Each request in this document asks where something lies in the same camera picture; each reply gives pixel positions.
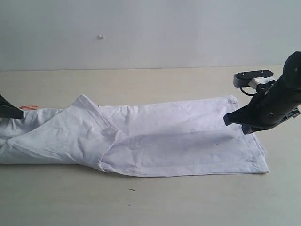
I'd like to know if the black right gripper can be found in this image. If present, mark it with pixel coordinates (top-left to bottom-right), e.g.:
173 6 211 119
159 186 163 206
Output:
223 80 301 135

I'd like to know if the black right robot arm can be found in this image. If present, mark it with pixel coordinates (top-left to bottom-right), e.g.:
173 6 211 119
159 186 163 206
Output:
223 51 301 134

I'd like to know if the black right camera cable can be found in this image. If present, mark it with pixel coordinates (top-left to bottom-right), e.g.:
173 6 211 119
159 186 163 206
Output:
238 86 259 96

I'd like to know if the white t-shirt red lettering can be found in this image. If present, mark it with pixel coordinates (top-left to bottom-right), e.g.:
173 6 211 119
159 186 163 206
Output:
0 95 269 177

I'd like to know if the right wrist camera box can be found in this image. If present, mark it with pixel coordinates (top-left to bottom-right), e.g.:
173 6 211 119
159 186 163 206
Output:
233 70 274 88

